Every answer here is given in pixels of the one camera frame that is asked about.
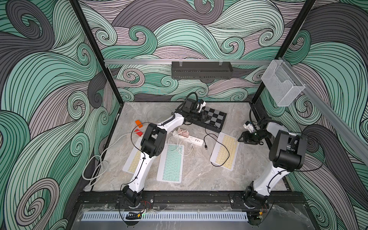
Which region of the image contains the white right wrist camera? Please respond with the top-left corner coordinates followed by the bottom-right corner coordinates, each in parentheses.
top-left (243, 121), bottom-right (255, 133)

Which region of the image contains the yellow keyboard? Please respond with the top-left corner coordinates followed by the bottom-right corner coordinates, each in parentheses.
top-left (210, 132), bottom-right (239, 171)
top-left (122, 147), bottom-right (141, 174)

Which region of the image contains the aluminium rail back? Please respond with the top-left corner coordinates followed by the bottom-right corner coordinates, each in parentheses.
top-left (104, 58), bottom-right (272, 66)

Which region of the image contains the white power strip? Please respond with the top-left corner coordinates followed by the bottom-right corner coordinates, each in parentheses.
top-left (173, 130), bottom-right (204, 147)

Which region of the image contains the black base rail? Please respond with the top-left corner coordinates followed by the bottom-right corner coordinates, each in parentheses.
top-left (77, 191), bottom-right (306, 210)

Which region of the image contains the orange tag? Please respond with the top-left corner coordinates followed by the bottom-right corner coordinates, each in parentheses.
top-left (135, 120), bottom-right (143, 128)

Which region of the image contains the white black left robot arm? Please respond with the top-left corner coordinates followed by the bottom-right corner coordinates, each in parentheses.
top-left (120, 92), bottom-right (206, 207)

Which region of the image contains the thick white power cord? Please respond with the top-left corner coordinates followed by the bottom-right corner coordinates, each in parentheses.
top-left (82, 130), bottom-right (173, 192)

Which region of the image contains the aluminium rail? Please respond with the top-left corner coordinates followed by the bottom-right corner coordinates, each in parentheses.
top-left (104, 58), bottom-right (272, 66)
top-left (279, 57), bottom-right (368, 164)

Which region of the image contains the black usb cable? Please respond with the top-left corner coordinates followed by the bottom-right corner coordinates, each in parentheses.
top-left (203, 127), bottom-right (231, 167)

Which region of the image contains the black wall tray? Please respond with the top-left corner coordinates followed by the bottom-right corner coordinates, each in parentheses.
top-left (171, 62), bottom-right (233, 81)

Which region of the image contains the clear plastic wall box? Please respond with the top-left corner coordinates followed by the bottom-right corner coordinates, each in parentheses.
top-left (261, 59), bottom-right (305, 107)

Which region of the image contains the black white chessboard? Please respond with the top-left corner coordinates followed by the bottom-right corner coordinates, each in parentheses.
top-left (184, 106), bottom-right (227, 133)

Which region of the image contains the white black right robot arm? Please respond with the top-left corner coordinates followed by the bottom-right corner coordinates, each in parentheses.
top-left (238, 113), bottom-right (308, 209)

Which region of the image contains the aluminium rail right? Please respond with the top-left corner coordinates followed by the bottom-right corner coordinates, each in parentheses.
top-left (279, 57), bottom-right (368, 164)

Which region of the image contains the red tag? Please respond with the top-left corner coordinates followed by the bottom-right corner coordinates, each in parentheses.
top-left (134, 129), bottom-right (143, 137)

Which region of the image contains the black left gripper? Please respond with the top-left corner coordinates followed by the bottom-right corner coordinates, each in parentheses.
top-left (188, 112), bottom-right (211, 124)

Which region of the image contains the white slotted cable duct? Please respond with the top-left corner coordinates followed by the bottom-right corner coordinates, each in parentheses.
top-left (81, 211), bottom-right (248, 222)

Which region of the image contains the green white keyboard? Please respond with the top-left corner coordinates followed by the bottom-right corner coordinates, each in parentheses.
top-left (156, 144), bottom-right (184, 183)

